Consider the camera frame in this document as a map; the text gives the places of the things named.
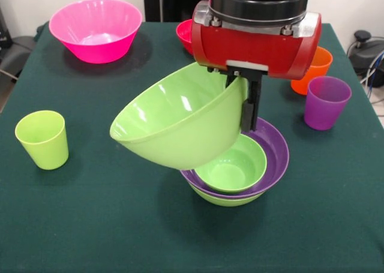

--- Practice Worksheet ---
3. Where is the purple plastic cup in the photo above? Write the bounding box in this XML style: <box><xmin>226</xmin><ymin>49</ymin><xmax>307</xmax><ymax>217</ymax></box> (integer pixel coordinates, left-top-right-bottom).
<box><xmin>304</xmin><ymin>76</ymin><xmax>352</xmax><ymax>131</ymax></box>

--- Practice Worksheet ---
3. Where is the lime green plastic cup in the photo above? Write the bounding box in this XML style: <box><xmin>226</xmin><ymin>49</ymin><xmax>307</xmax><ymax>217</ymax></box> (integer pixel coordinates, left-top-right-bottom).
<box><xmin>14</xmin><ymin>110</ymin><xmax>70</xmax><ymax>171</ymax></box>

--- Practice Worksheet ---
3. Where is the dark green tablecloth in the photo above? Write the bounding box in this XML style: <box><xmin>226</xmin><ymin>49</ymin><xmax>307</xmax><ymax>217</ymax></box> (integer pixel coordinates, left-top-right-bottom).
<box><xmin>0</xmin><ymin>20</ymin><xmax>384</xmax><ymax>273</ymax></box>

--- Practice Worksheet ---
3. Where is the small crimson plastic bowl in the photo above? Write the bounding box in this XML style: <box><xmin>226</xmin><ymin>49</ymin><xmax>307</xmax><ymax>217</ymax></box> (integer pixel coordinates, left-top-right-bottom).
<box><xmin>175</xmin><ymin>19</ymin><xmax>195</xmax><ymax>55</ymax></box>

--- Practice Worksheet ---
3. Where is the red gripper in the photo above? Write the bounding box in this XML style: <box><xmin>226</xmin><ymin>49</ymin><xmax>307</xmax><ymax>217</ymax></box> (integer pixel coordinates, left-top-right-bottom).
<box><xmin>191</xmin><ymin>0</ymin><xmax>322</xmax><ymax>133</ymax></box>

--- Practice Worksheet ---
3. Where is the large green plastic bowl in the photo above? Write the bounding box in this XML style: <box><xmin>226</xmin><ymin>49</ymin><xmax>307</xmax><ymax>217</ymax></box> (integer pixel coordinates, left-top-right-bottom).
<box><xmin>109</xmin><ymin>62</ymin><xmax>250</xmax><ymax>171</ymax></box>

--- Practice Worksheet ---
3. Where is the large pink plastic bowl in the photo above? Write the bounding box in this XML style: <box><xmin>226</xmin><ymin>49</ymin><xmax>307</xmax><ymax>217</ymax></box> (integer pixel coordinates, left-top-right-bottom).
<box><xmin>48</xmin><ymin>0</ymin><xmax>143</xmax><ymax>65</ymax></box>

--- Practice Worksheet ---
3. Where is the purple plastic bowl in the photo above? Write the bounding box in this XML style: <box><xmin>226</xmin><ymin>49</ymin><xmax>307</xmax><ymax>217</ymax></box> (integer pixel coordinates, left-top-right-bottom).
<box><xmin>179</xmin><ymin>116</ymin><xmax>290</xmax><ymax>199</ymax></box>

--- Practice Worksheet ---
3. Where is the tangle of cables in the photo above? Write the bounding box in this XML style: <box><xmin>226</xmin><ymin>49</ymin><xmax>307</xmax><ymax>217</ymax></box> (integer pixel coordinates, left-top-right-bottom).
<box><xmin>359</xmin><ymin>49</ymin><xmax>384</xmax><ymax>106</ymax></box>

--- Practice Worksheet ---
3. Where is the small green plastic bowl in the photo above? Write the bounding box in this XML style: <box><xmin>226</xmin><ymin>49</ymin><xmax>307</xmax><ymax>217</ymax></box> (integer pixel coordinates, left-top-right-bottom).
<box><xmin>193</xmin><ymin>133</ymin><xmax>268</xmax><ymax>195</ymax></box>

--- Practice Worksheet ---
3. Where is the orange plastic cup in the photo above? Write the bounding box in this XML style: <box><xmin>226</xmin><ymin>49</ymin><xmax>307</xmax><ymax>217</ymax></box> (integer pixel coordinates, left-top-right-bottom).
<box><xmin>290</xmin><ymin>46</ymin><xmax>334</xmax><ymax>96</ymax></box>

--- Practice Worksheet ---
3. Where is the medium green plastic bowl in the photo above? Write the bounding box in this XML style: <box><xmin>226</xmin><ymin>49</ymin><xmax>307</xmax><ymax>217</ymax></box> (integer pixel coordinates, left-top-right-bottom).
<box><xmin>188</xmin><ymin>182</ymin><xmax>265</xmax><ymax>208</ymax></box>

